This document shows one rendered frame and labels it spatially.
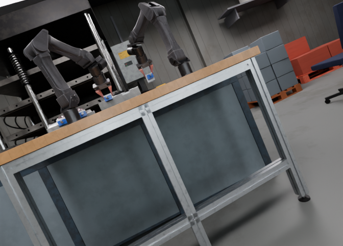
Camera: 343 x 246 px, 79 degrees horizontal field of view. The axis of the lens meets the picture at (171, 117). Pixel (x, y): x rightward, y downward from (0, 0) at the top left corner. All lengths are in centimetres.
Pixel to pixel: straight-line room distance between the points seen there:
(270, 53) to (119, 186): 327
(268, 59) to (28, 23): 326
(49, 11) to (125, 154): 155
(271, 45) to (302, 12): 289
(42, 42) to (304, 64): 444
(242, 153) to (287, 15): 531
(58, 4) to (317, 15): 615
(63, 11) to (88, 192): 161
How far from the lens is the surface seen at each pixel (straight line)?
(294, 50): 534
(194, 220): 101
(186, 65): 110
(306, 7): 693
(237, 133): 142
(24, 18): 241
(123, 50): 227
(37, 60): 111
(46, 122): 224
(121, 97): 130
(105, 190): 137
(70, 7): 232
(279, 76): 396
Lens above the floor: 72
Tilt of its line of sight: 4 degrees down
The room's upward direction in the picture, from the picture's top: 24 degrees counter-clockwise
